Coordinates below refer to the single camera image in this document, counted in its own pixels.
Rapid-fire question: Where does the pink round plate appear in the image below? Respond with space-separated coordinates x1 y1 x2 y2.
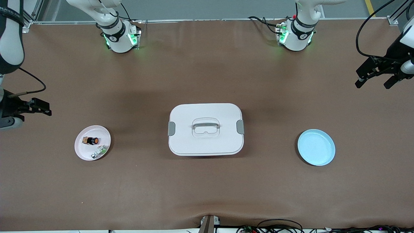
74 125 111 161

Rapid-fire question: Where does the light blue round plate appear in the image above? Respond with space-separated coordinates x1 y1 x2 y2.
297 129 336 166

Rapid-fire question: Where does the pink storage box white lid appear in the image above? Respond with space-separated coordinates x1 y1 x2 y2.
168 103 245 157

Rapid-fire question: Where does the brown table edge clamp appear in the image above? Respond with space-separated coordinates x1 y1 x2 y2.
199 215 220 233

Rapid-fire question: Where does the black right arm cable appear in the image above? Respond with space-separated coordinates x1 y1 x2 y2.
9 66 47 97

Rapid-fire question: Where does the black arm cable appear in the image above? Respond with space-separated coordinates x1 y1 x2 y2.
9 66 47 97
355 0 409 61

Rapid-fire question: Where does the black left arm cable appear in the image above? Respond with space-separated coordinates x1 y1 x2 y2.
355 0 409 61

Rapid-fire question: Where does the aluminium frame post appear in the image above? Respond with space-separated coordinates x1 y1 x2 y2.
387 0 414 26
19 0 44 33

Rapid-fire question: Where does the green and white switch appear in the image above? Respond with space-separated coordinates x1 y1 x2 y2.
91 146 109 160

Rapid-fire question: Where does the black base power cable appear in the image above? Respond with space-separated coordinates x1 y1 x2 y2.
248 16 282 33

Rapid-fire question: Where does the tangled cable bundle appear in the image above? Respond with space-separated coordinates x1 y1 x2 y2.
236 218 414 233

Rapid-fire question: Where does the silver rear table rail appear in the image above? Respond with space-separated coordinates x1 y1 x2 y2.
31 18 388 25

